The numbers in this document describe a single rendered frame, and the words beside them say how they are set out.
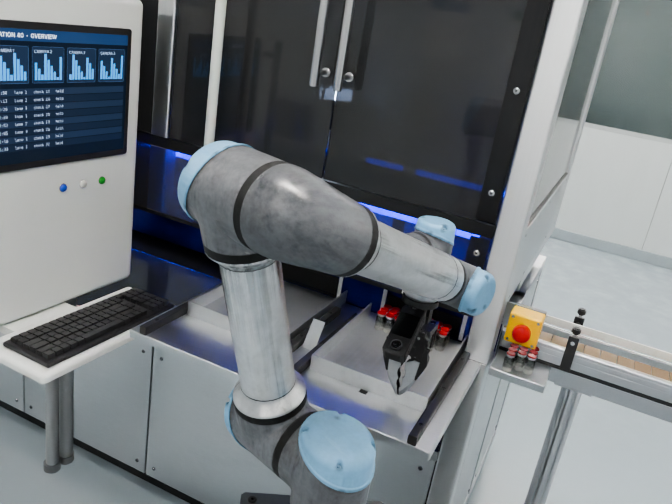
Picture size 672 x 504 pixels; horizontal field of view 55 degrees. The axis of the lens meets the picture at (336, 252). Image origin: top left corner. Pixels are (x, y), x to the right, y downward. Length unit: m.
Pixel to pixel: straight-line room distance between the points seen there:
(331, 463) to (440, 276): 0.31
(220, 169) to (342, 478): 0.46
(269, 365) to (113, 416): 1.39
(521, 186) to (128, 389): 1.38
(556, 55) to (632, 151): 4.66
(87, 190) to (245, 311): 0.90
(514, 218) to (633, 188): 4.66
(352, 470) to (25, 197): 0.99
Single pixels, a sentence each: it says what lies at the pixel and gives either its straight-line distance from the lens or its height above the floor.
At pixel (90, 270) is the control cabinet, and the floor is 0.87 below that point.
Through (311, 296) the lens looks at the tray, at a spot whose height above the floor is 0.88.
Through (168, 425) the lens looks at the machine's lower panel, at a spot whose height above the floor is 0.32.
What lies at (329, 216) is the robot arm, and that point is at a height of 1.38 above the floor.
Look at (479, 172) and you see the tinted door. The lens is 1.46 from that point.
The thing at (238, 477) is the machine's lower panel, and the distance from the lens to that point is 2.08.
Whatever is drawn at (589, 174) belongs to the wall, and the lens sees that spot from 6.07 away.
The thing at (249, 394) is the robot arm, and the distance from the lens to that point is 1.00.
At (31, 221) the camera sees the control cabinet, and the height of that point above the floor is 1.04.
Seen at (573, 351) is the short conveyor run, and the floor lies 0.94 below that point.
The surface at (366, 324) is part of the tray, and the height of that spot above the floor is 0.88.
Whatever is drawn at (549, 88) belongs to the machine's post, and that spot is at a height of 1.52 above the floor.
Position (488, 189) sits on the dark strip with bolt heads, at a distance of 1.45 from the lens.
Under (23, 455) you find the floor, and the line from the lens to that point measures 2.59.
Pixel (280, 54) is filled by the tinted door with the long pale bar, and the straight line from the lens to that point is 1.62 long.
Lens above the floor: 1.59
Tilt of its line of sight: 20 degrees down
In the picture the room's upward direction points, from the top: 9 degrees clockwise
